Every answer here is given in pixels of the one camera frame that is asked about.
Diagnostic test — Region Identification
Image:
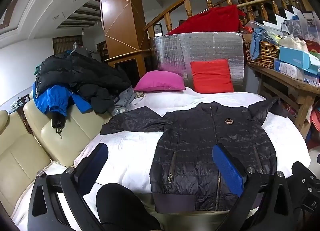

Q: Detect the patterned tissue pack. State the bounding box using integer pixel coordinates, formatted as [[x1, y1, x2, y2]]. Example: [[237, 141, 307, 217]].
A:
[[274, 59, 305, 80]]

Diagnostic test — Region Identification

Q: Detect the person's leg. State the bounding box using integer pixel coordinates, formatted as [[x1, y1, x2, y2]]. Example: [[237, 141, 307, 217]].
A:
[[96, 183, 163, 231]]

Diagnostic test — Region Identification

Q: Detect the red pillow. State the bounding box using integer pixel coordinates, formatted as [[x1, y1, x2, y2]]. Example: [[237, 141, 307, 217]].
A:
[[190, 59, 235, 94]]

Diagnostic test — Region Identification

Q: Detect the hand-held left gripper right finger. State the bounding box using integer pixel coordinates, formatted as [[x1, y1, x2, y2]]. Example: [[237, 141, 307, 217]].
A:
[[212, 143, 297, 231]]

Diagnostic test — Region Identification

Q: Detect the red cloth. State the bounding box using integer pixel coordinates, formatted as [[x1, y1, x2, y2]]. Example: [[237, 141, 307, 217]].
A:
[[167, 5, 247, 35]]

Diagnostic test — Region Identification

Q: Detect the coral red bag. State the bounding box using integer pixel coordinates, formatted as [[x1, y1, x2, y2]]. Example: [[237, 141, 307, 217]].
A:
[[309, 107, 320, 133]]

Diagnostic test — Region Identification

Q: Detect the printed plastic bag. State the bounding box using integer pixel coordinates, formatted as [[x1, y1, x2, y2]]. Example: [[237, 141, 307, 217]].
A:
[[299, 11, 319, 42]]

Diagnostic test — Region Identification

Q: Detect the light blue cardboard box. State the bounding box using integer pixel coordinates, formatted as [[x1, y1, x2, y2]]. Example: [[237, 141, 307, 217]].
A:
[[279, 46, 320, 75]]

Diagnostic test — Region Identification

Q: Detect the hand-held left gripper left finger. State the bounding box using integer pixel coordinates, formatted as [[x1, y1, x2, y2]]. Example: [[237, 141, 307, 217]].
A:
[[27, 143, 109, 231]]

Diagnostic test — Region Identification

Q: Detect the pink pillow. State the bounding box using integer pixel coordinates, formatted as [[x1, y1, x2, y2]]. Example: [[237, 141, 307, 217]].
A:
[[134, 70, 186, 93]]

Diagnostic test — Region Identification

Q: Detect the red printed packet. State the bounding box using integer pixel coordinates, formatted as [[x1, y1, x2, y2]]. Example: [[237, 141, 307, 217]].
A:
[[304, 40, 320, 54]]

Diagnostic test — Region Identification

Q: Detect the cream leather sofa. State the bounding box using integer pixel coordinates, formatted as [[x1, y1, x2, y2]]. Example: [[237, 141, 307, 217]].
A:
[[0, 99, 105, 221]]

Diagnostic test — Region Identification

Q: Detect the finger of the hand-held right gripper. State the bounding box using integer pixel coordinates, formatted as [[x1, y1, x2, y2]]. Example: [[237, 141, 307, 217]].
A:
[[291, 161, 320, 191]]

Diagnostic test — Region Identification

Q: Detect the grey garment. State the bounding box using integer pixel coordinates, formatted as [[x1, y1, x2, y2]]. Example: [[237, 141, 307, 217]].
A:
[[110, 87, 145, 117]]

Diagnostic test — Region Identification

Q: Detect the wicker basket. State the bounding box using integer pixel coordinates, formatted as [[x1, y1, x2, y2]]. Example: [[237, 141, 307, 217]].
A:
[[244, 40, 280, 69]]

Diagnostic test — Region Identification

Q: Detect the wooden table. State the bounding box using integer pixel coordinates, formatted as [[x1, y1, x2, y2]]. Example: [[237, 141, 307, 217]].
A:
[[246, 62, 320, 140]]

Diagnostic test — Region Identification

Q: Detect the white blanket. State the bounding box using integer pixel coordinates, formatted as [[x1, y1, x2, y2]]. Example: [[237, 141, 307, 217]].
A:
[[12, 87, 312, 231]]

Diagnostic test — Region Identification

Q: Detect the pile of black coats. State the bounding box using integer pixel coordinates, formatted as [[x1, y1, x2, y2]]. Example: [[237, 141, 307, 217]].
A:
[[35, 52, 132, 114]]

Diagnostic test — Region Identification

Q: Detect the cream fabric bundle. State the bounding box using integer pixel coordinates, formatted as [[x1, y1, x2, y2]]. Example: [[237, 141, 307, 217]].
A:
[[279, 35, 309, 52]]

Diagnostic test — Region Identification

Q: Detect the wooden pillar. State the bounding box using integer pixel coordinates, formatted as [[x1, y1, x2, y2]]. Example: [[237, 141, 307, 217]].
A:
[[99, 0, 150, 58]]

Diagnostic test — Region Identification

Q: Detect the silver foil panel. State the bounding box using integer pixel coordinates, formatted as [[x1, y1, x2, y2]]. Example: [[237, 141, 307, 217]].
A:
[[149, 31, 245, 92]]

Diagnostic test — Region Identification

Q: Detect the clear plastic bag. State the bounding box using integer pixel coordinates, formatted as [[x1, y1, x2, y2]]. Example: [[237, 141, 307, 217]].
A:
[[280, 19, 304, 39]]

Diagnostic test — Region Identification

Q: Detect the blue cloth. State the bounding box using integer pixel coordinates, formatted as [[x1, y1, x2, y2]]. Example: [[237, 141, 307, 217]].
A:
[[250, 27, 278, 60]]

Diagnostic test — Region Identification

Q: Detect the black puffer jacket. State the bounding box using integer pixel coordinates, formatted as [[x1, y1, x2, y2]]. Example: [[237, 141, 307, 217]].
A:
[[100, 97, 290, 213]]

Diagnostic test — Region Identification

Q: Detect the blue jacket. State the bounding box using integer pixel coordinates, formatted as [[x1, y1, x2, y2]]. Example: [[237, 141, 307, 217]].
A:
[[32, 82, 92, 118]]

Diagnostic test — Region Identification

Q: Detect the wooden stair railing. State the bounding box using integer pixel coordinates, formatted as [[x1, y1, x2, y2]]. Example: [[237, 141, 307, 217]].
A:
[[144, 0, 315, 39]]

